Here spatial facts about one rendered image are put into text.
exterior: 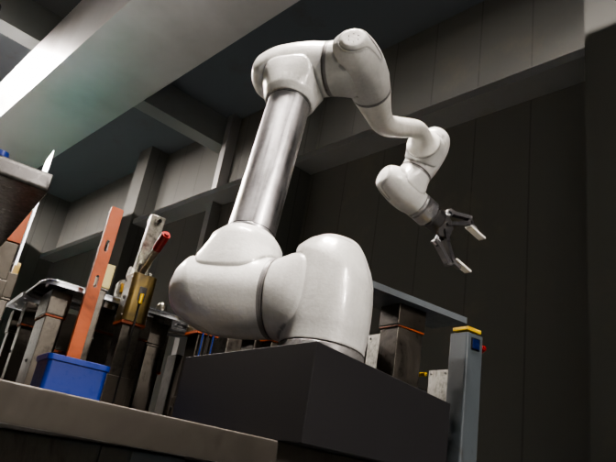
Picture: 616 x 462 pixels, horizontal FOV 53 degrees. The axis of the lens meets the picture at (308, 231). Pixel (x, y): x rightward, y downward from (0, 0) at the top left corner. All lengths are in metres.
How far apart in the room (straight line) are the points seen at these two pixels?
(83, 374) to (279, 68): 0.79
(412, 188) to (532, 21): 2.93
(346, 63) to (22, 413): 1.03
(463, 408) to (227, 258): 0.94
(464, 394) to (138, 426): 1.27
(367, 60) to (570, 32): 3.10
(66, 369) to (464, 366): 1.14
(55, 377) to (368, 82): 0.91
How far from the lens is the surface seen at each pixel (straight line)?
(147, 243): 1.59
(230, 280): 1.14
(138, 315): 1.51
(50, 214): 10.37
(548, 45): 4.49
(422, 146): 1.92
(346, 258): 1.10
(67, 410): 0.71
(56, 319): 1.61
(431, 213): 1.95
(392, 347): 1.70
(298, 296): 1.07
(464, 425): 1.86
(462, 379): 1.88
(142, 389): 1.69
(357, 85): 1.49
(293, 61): 1.49
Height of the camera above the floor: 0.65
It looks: 22 degrees up
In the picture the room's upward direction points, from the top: 10 degrees clockwise
